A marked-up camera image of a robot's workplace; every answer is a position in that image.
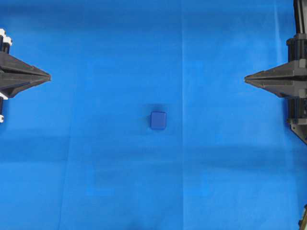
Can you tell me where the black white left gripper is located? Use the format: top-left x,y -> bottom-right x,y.
0,28 -> 52,123

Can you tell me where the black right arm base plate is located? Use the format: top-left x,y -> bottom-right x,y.
287,118 -> 307,144

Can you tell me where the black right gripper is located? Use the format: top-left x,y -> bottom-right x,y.
244,33 -> 307,127

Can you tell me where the black aluminium frame rail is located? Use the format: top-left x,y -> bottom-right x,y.
293,0 -> 307,34

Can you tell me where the blue block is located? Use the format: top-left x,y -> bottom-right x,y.
150,111 -> 166,130

